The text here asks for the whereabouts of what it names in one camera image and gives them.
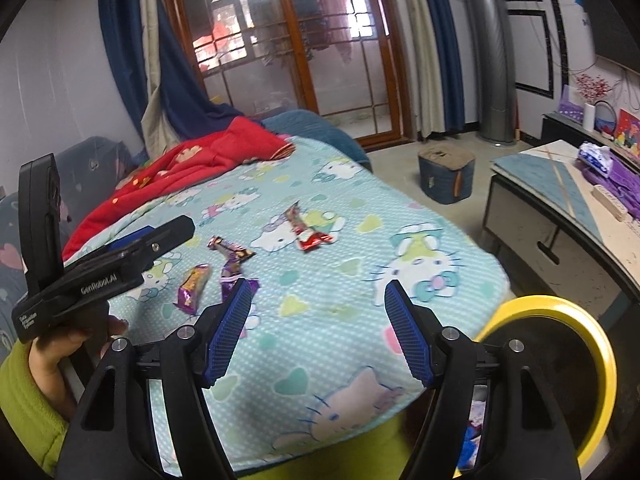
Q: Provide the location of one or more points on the blue square stool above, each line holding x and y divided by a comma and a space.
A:
445, 175

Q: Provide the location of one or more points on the blue rubber glove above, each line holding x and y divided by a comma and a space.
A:
471, 442

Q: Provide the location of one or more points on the wall television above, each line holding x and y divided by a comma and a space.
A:
615, 10

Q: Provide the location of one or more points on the person's left hand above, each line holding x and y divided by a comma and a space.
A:
55, 360

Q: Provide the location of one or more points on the cat print bed sheet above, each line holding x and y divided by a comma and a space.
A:
325, 285

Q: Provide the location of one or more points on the colourful picture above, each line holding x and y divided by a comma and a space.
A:
629, 132

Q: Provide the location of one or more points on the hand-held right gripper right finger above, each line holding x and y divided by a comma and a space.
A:
407, 330

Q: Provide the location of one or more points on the red snack wrapper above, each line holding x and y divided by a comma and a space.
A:
307, 237

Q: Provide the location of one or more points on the person's left forearm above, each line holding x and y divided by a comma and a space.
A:
25, 410

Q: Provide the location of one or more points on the white power strip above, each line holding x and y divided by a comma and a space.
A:
610, 202

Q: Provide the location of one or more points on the dark blue curtain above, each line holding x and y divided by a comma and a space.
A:
150, 60

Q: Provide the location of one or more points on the grey standing air conditioner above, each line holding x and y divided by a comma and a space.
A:
492, 50

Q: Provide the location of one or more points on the orange and purple snack wrapper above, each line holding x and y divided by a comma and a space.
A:
192, 287

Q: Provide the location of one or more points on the wooden glass door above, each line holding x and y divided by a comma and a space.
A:
300, 85

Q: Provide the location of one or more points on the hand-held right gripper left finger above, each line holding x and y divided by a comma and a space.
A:
232, 330

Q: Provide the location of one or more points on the blue plush cover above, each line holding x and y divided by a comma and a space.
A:
320, 127

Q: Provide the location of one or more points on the brown snack wrapper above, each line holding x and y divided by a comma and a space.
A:
231, 246

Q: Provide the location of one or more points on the dark television cabinet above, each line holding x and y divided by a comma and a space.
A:
560, 127

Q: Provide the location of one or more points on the white vase with red flowers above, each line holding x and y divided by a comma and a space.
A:
590, 115

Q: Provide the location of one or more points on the purple plastic case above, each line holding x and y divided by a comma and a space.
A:
625, 185

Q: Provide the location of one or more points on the round black frame ornament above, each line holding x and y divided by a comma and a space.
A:
605, 122

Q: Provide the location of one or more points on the red blanket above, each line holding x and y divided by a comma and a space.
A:
200, 155

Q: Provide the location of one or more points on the blue and beige curtains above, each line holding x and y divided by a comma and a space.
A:
435, 50

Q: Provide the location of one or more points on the coffee table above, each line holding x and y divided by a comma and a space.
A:
540, 170

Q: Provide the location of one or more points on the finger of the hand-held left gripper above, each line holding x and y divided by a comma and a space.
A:
132, 236
160, 242

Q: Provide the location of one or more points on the yellow rim trash bin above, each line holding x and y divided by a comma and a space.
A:
575, 310

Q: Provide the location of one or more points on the purple and white tissue box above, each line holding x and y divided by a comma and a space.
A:
595, 157

